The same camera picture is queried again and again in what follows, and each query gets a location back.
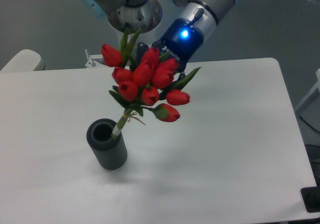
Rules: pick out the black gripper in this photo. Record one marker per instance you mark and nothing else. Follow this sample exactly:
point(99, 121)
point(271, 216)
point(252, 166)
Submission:
point(181, 40)

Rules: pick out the red tulip bouquet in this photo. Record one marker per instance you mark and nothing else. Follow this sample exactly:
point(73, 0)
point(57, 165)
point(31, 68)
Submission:
point(144, 86)

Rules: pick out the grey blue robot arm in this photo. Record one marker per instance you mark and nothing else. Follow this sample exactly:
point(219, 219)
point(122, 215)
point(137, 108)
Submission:
point(147, 14)

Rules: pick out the dark grey ribbed vase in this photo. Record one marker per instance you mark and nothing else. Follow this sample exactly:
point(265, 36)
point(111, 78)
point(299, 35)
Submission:
point(111, 153)

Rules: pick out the white chair armrest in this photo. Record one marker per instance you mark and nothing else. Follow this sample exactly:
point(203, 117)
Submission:
point(25, 60)

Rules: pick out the black device at table edge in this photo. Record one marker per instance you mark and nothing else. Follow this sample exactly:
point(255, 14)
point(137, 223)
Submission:
point(311, 199)

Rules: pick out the white furniture frame right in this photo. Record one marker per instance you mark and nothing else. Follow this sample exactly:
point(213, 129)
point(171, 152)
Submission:
point(309, 97)

